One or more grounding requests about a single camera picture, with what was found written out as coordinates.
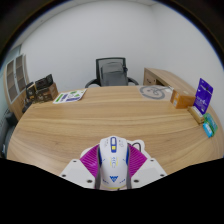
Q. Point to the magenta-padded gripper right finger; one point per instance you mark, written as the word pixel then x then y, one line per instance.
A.
pixel 148 171

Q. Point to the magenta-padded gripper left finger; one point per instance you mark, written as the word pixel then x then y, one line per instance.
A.
pixel 76 173

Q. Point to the white and blue computer mouse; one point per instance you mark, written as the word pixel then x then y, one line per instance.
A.
pixel 114 163

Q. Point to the blue packet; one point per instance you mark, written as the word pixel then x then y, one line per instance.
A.
pixel 208 130

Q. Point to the pale yellow box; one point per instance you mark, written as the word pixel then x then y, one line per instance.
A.
pixel 195 115

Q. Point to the printed paper sheet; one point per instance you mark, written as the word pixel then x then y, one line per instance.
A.
pixel 70 96

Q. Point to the small orange box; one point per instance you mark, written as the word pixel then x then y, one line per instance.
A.
pixel 181 100

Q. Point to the green packet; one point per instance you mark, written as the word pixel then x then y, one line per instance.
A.
pixel 211 122

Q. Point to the black leather sofa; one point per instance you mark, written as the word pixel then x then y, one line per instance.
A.
pixel 6 133

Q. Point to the wide brown carton box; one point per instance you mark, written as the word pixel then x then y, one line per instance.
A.
pixel 47 94

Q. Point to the small brown carton box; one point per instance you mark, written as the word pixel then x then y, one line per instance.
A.
pixel 31 92

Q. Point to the low wooden sideboard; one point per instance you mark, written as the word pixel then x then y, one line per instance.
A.
pixel 166 77

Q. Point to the dark carton box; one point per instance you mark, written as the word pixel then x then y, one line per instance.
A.
pixel 44 81

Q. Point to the grey mesh office chair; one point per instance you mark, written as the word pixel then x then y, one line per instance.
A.
pixel 111 73

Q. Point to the wooden shelf cabinet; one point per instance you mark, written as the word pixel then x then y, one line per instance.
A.
pixel 15 83

